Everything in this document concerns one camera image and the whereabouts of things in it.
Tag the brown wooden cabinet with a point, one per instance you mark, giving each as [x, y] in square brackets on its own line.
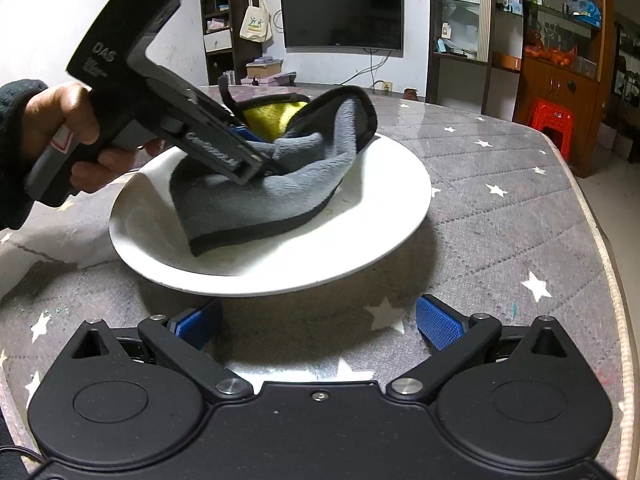
[560, 85]

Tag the grey and yellow cloth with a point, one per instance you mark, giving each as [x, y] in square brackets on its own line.
[260, 210]

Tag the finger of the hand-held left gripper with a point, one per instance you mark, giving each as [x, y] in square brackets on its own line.
[248, 135]

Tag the small brown object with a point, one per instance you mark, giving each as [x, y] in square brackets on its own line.
[410, 94]

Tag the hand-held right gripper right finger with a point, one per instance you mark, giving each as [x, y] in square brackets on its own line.
[441, 324]

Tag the cream tote bag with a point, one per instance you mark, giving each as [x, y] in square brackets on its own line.
[255, 22]

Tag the white plate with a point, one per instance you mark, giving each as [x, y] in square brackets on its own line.
[350, 240]

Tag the stack of pastel boxes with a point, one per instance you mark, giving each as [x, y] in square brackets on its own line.
[265, 71]

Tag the person's left hand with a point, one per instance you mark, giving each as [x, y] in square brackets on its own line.
[65, 110]

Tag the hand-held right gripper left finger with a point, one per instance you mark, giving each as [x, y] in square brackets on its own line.
[195, 321]

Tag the black television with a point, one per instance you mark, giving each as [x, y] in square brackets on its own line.
[342, 12]

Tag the grey star-print table cover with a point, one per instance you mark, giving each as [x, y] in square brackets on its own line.
[500, 220]

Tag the dark television counter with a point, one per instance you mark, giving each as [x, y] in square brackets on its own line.
[325, 87]

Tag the red plastic stool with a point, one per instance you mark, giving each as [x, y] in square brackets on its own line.
[550, 120]

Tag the dark open shelf unit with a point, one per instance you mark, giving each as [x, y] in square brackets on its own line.
[217, 15]

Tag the glass display cabinet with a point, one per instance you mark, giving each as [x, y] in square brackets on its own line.
[460, 25]

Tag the person's left forearm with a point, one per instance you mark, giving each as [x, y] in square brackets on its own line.
[15, 155]

